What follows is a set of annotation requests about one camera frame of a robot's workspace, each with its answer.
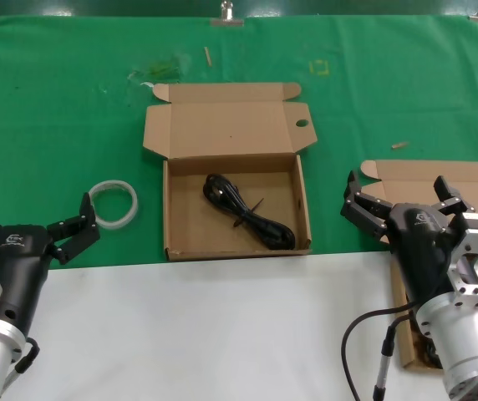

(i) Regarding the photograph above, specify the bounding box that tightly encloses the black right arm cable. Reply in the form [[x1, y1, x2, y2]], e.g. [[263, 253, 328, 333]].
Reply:
[[340, 303, 418, 401]]

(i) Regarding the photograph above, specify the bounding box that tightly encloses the clear tape roll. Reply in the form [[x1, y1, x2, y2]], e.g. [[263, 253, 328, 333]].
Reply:
[[88, 179, 139, 231]]

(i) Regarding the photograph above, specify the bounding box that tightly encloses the green table cloth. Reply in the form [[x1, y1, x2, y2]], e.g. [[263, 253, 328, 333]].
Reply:
[[0, 14, 478, 271]]

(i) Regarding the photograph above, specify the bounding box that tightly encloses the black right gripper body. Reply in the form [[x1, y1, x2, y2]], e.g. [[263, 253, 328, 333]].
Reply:
[[386, 202, 460, 307]]

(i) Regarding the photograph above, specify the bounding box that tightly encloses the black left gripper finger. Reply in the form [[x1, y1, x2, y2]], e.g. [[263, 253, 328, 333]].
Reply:
[[48, 191, 101, 266]]

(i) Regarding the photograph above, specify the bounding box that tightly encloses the black power cord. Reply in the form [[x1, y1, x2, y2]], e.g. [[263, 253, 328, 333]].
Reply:
[[202, 173, 297, 252]]

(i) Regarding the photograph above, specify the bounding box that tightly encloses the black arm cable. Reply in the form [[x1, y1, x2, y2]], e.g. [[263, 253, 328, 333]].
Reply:
[[13, 336, 41, 377], [340, 303, 418, 401]]

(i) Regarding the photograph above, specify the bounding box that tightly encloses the aluminium right wrist camera mount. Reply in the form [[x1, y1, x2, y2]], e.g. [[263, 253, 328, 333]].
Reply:
[[449, 211, 478, 309]]

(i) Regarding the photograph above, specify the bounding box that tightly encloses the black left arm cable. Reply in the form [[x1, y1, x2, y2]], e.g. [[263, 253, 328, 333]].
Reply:
[[13, 336, 41, 377]]

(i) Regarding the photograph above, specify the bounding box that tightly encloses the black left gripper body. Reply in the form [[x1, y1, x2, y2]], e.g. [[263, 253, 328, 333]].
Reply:
[[0, 224, 54, 335]]

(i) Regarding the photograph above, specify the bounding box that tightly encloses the open cardboard box with hole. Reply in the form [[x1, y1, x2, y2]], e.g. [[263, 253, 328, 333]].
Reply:
[[141, 82, 318, 262]]

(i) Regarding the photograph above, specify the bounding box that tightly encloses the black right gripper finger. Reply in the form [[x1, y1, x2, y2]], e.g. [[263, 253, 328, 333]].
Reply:
[[339, 170, 394, 244], [432, 175, 477, 217]]

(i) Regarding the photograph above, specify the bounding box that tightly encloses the right arm cable with metal plug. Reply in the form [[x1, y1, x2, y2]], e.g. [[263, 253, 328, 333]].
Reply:
[[372, 315, 416, 401]]

